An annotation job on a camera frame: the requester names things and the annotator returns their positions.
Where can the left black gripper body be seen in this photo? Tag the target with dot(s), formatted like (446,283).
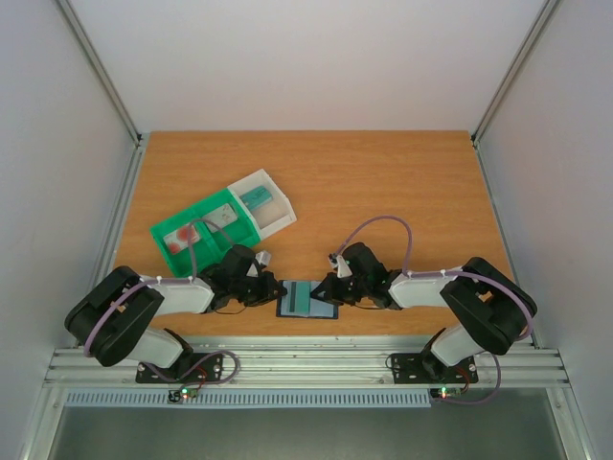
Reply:
(250,293)

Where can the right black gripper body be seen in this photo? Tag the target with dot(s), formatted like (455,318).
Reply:
(336,287)

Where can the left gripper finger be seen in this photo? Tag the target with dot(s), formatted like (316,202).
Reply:
(264,298)
(274,287)

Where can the blue card holder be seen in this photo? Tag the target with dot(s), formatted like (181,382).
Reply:
(318,309)

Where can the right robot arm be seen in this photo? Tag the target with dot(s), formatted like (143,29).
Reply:
(492,312)

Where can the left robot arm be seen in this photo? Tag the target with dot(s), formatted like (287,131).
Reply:
(112,322)

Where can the grey floral card stack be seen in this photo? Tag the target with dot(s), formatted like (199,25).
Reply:
(220,217)

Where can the red dotted card stack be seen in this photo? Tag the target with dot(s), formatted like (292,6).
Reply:
(181,238)

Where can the teal VIP card stack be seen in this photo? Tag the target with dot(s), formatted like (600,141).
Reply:
(256,198)

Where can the white plastic bin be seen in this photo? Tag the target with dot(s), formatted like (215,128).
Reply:
(272,217)

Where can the green plastic bin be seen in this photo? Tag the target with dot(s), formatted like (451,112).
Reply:
(212,246)

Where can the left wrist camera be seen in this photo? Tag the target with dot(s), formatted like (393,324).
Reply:
(263,258)

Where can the aluminium frame rail front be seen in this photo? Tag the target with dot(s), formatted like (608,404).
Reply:
(320,361)

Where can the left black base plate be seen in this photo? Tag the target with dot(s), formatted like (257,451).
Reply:
(201,368)

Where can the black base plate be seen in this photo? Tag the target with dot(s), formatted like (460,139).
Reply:
(201,368)
(407,368)

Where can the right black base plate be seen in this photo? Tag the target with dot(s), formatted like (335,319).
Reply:
(407,368)

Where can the grey slotted cable duct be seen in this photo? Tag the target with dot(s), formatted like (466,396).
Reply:
(250,398)

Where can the right frame post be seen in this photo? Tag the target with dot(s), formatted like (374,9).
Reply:
(536,30)

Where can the frame post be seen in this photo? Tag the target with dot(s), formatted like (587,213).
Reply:
(536,30)
(86,45)

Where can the left frame post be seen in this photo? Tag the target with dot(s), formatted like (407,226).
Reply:
(86,45)

